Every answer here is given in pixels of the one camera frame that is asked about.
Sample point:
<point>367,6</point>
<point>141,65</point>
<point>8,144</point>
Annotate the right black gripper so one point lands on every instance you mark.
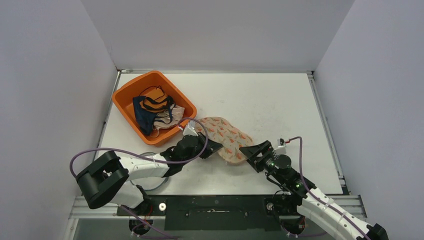
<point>265,156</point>

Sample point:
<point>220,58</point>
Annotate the navy blue bra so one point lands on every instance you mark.
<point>144,118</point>

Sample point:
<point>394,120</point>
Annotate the beige bra in tub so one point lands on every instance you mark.
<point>168,118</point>

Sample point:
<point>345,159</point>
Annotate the floral padded bra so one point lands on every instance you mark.
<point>232,139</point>

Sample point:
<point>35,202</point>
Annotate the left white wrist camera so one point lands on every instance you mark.
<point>190,129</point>

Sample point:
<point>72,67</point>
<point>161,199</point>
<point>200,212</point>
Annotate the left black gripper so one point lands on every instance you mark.
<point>212,147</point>

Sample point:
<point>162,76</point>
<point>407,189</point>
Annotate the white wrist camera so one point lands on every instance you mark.
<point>190,129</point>
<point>280,149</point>

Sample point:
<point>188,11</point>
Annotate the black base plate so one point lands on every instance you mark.
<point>222,212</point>

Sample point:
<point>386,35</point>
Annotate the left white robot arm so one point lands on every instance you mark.
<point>108,179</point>

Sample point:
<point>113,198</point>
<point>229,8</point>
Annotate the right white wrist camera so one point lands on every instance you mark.
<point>280,149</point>

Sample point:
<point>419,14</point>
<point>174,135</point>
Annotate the white mesh laundry bag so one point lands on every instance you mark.
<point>155,185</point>

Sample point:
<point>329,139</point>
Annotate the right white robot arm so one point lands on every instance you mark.
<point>301,196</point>

